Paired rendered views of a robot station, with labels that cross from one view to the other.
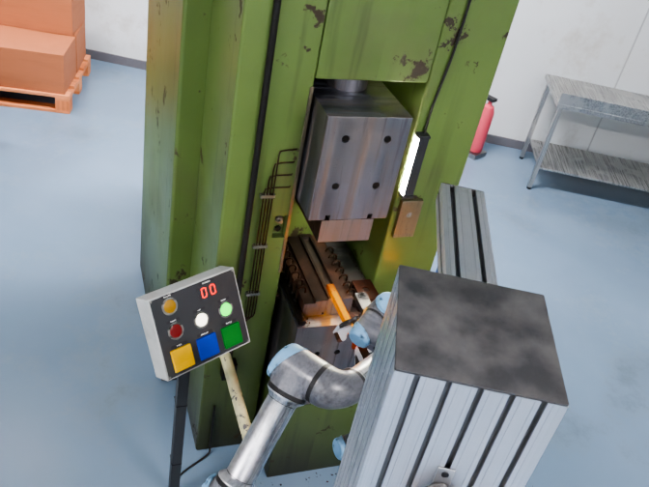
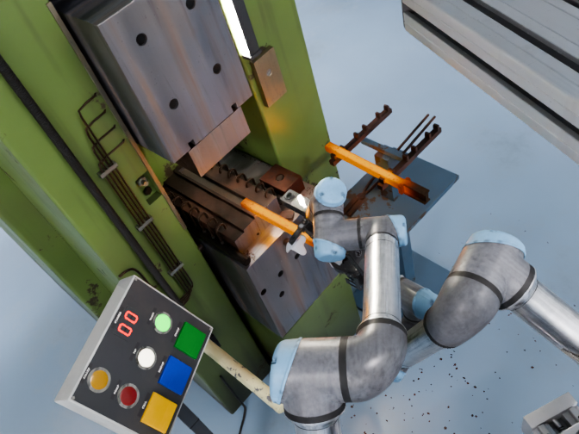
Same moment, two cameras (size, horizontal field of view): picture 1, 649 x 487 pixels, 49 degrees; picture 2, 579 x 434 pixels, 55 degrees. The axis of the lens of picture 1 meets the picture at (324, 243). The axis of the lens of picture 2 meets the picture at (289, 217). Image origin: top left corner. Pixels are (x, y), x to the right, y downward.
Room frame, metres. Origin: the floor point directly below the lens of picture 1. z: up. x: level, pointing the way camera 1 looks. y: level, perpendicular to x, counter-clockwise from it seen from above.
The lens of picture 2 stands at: (0.89, 0.00, 2.26)
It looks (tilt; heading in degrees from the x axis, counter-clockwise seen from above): 47 degrees down; 352
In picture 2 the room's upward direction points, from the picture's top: 21 degrees counter-clockwise
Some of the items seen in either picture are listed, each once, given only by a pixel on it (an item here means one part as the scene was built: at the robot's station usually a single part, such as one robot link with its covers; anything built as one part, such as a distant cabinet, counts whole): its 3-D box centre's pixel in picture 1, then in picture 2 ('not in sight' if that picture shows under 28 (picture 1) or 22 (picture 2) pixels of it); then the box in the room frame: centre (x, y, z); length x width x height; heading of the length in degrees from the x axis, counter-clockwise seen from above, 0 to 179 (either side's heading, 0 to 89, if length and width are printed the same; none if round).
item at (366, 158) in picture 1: (350, 140); (149, 37); (2.32, -0.01, 1.56); 0.42 x 0.39 x 0.40; 25
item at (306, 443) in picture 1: (296, 390); (277, 299); (2.33, -0.02, 0.23); 0.56 x 0.38 x 0.47; 25
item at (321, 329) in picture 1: (313, 318); (247, 235); (2.33, -0.02, 0.69); 0.56 x 0.38 x 0.45; 25
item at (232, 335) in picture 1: (231, 334); (189, 340); (1.79, 0.25, 1.01); 0.07 x 0.05 x 0.07; 140
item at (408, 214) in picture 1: (407, 217); (269, 77); (2.36, -0.29, 1.27); 0.09 x 0.02 x 0.17; 115
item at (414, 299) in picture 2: not in sight; (415, 300); (1.60, -0.33, 0.99); 0.11 x 0.08 x 0.09; 25
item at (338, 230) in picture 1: (327, 198); (174, 119); (2.30, 0.02, 1.32); 0.42 x 0.20 x 0.10; 25
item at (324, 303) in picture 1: (312, 272); (215, 200); (2.30, 0.02, 0.96); 0.42 x 0.20 x 0.09; 25
